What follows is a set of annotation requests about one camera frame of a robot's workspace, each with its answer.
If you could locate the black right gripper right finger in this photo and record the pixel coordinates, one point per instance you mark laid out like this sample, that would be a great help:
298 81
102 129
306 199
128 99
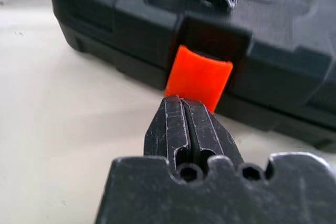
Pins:
212 137

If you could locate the black plastic tool case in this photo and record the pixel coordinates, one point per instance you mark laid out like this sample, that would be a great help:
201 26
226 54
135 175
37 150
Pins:
275 77

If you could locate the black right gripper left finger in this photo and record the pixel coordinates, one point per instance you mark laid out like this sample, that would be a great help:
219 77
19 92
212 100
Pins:
168 134

